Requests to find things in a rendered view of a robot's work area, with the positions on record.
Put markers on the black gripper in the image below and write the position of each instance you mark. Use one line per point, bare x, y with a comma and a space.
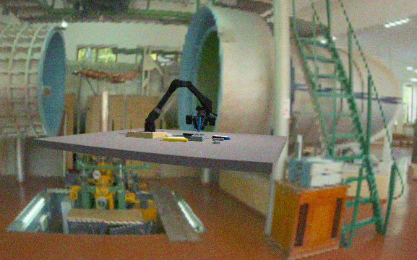
204, 120

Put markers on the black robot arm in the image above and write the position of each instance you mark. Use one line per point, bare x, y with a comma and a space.
205, 101

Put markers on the grey keyboard with keys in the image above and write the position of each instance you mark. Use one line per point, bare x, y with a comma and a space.
198, 137

